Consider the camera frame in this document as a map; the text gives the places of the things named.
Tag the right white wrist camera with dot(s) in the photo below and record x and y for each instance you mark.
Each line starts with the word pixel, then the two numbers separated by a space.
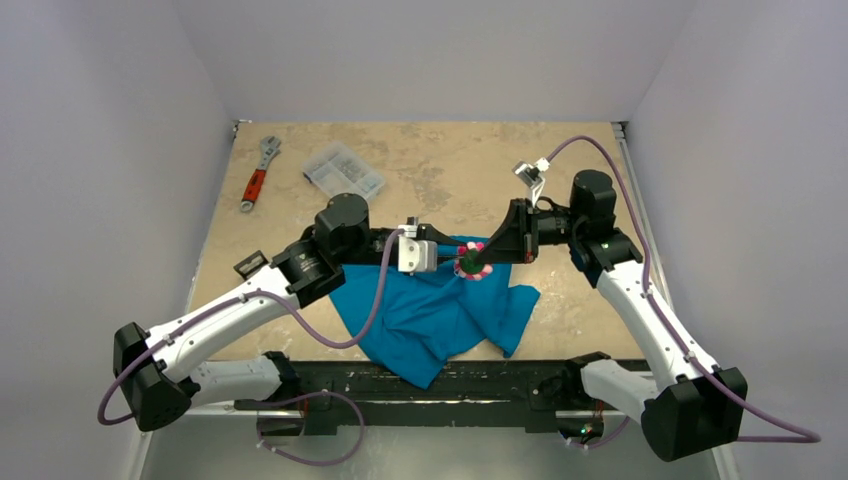
pixel 532 175

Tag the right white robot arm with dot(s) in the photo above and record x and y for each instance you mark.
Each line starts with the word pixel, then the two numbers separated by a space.
pixel 683 408

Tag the red handled adjustable wrench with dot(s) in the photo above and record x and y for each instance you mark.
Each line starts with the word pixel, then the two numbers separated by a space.
pixel 269 149

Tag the pink flower brooch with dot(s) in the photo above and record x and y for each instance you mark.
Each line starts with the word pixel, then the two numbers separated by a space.
pixel 467 266

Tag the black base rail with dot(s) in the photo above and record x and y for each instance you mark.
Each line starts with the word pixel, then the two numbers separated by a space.
pixel 318 397

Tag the clear plastic organizer box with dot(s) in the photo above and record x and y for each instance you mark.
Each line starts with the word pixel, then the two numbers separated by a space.
pixel 338 169

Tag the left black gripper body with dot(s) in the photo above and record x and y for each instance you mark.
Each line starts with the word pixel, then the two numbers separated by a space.
pixel 378 243

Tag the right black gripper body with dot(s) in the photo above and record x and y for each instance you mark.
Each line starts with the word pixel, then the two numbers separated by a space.
pixel 525 230

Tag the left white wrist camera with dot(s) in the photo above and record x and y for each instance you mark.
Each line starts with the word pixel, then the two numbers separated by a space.
pixel 415 253

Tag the aluminium frame rail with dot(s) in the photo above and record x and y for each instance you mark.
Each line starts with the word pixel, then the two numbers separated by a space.
pixel 414 441

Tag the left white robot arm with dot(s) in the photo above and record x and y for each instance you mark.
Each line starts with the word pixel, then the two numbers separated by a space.
pixel 166 370

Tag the small black square frame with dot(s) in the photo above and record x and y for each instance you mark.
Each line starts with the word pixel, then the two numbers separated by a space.
pixel 251 264

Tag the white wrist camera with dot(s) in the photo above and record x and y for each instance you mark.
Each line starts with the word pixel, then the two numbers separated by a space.
pixel 415 253
pixel 532 175

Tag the blue t-shirt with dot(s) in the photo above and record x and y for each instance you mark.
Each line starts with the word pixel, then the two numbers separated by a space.
pixel 426 319

